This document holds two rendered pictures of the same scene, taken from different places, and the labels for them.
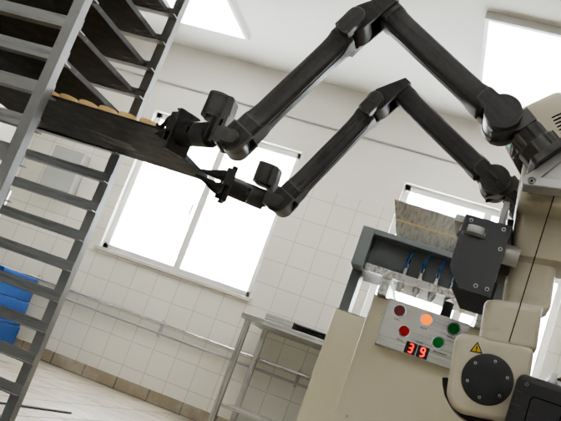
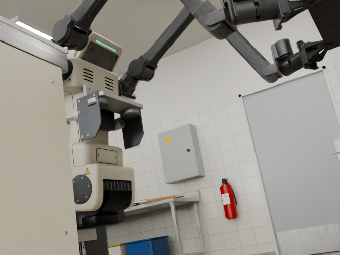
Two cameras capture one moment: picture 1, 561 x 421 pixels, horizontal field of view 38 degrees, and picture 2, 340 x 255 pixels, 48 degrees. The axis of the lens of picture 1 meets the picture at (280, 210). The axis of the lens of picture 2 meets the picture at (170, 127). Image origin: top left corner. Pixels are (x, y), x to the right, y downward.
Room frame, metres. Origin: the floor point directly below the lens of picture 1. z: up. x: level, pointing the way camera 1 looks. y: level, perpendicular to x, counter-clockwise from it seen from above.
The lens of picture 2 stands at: (3.13, 0.01, 0.43)
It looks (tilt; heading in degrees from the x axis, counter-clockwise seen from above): 16 degrees up; 191
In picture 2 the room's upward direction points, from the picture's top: 10 degrees counter-clockwise
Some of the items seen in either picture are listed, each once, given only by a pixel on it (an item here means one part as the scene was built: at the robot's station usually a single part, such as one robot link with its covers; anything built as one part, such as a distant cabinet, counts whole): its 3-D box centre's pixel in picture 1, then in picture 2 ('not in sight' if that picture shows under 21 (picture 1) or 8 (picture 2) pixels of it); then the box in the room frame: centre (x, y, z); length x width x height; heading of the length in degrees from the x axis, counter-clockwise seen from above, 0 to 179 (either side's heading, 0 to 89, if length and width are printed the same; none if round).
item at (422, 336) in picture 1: (422, 334); not in sight; (2.35, -0.51, 0.77); 0.24 x 0.04 x 0.14; 76
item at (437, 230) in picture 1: (457, 245); not in sight; (3.19, -0.71, 1.25); 0.56 x 0.29 x 0.14; 76
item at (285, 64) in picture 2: (205, 132); (288, 65); (1.77, 0.22, 0.96); 0.07 x 0.06 x 0.07; 43
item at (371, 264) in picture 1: (438, 301); not in sight; (3.19, -0.71, 1.01); 0.72 x 0.33 x 0.34; 76
